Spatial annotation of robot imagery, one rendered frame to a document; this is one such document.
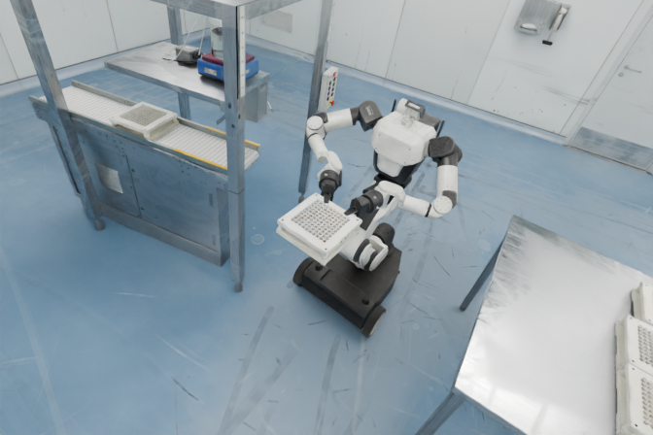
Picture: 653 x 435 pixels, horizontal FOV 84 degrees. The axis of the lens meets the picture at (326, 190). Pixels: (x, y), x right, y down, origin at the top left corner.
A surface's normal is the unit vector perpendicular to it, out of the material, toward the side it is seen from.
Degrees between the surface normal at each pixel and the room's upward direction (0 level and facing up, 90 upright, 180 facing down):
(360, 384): 0
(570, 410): 0
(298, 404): 0
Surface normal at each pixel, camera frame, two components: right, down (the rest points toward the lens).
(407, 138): -0.32, -0.23
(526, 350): 0.14, -0.77
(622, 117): -0.45, 0.51
